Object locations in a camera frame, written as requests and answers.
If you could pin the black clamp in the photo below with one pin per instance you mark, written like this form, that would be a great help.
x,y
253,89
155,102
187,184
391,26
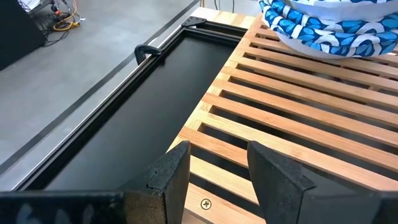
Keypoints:
x,y
141,51

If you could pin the black table mat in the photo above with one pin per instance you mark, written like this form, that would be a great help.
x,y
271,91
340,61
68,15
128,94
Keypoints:
x,y
140,124

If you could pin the black tray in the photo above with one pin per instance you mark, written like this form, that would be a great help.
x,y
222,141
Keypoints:
x,y
194,21

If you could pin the slatted wooden shelf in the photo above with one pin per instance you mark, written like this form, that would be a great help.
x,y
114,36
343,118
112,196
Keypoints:
x,y
214,209

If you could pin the blue white scalloped paper bowl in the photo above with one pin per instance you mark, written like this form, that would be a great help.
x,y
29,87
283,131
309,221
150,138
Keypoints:
x,y
280,18
304,49
342,11

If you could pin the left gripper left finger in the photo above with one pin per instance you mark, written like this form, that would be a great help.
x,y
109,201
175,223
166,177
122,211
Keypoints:
x,y
168,193

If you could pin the black equipment case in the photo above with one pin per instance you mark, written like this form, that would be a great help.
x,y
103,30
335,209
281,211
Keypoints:
x,y
18,37

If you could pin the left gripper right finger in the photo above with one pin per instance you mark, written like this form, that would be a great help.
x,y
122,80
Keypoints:
x,y
273,193

